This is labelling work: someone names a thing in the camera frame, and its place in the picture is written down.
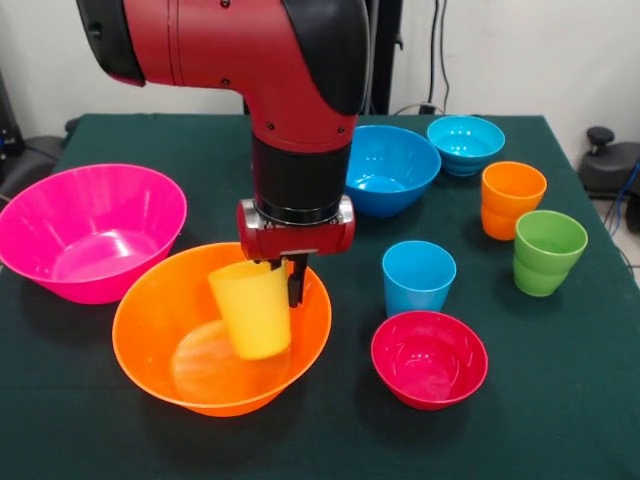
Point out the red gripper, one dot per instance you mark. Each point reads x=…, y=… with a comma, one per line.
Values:
x=300, y=240

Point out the yellow cup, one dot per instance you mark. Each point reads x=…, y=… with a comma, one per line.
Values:
x=255, y=320

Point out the large orange bowl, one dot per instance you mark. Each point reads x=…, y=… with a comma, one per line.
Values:
x=150, y=340

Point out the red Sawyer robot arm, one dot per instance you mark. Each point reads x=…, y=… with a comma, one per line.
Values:
x=225, y=45

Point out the blue cup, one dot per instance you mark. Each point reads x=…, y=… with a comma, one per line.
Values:
x=417, y=285

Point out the small crimson bowl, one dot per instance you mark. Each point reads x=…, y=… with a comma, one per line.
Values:
x=430, y=370

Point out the medium blue bowl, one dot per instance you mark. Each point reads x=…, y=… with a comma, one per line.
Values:
x=395, y=165

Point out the large magenta bowl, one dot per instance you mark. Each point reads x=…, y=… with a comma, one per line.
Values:
x=90, y=235

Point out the small light blue bowl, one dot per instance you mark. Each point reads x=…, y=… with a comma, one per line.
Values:
x=465, y=145

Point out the orange cup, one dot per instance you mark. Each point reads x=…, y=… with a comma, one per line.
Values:
x=505, y=210

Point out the dark green table cloth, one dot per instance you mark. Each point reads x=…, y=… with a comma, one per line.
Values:
x=500, y=400

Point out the black column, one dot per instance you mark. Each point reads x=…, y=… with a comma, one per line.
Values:
x=385, y=60

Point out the green cup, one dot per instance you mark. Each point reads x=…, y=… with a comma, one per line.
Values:
x=545, y=270

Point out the dark grey stand base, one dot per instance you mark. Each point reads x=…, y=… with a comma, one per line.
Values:
x=35, y=160

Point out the black equipment box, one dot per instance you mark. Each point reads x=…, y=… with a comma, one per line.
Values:
x=7, y=135

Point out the black stand base with knob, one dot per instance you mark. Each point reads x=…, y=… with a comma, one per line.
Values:
x=610, y=170

